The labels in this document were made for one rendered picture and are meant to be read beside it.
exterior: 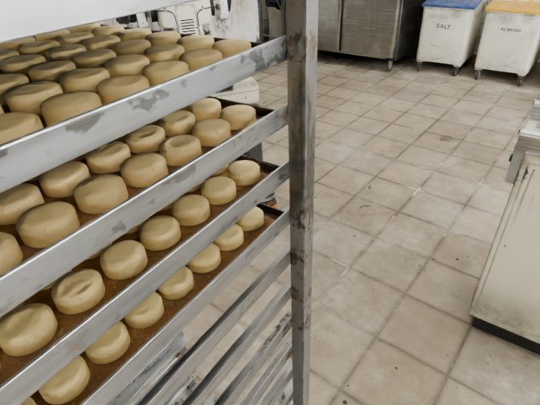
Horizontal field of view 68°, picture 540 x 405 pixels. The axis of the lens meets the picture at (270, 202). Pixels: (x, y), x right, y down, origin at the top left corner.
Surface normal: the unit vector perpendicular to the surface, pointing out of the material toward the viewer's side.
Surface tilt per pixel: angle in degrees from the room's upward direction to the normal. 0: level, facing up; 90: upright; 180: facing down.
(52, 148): 90
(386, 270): 0
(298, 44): 90
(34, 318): 0
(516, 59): 95
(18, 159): 90
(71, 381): 0
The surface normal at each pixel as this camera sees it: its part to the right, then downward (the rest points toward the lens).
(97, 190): -0.04, -0.83
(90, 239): 0.83, 0.29
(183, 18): 0.33, 0.39
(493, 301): -0.59, 0.48
